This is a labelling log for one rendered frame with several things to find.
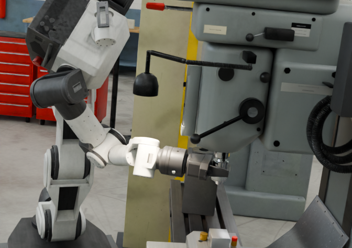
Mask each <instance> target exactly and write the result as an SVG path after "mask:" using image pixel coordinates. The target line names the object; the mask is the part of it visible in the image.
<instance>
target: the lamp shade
mask: <svg viewBox="0 0 352 248"><path fill-rule="evenodd" d="M158 89H159V85H158V80H157V77H156V76H154V75H153V74H152V73H145V72H143V73H141V74H139V75H137V76H136V79H135V82H134V86H133V94H135V95H138V96H146V97H153V96H158Z"/></svg>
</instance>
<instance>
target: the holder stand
mask: <svg viewBox="0 0 352 248"><path fill-rule="evenodd" d="M192 153H195V154H201V155H205V154H210V155H213V159H214V158H216V157H214V151H212V150H208V149H205V148H203V147H201V146H197V147H193V148H192V147H189V149H188V155H189V154H192ZM216 193H217V184H215V182H214V181H213V180H212V179H211V176H209V177H208V179H207V181H205V180H199V178H196V177H190V176H187V175H186V173H185V180H184V190H183V200H182V210H181V212H182V213H190V214H199V215H208V216H214V210H215V201H216Z"/></svg>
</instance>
